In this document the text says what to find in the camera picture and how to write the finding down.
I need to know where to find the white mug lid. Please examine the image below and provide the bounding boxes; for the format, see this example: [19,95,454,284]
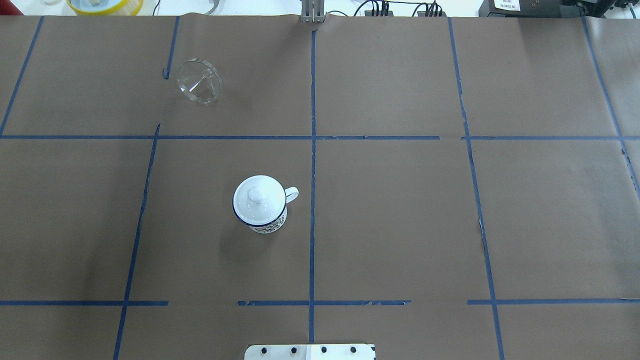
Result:
[231,175,286,227]

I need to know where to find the black cable connector block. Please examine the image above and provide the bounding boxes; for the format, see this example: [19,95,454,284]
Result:
[358,0,393,18]

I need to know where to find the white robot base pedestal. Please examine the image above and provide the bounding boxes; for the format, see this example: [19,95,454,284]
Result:
[244,343,377,360]

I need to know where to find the aluminium frame post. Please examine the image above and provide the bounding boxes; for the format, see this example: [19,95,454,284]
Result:
[301,0,326,24]

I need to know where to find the white enamel mug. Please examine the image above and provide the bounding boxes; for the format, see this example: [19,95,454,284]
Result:
[231,174,299,234]

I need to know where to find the clear glass funnel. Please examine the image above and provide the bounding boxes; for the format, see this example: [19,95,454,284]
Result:
[174,58,223,105]

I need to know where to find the black equipment box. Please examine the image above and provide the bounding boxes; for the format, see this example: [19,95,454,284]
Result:
[477,0,589,19]

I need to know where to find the yellow rimmed round filter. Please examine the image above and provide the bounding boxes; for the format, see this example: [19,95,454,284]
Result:
[66,0,144,16]

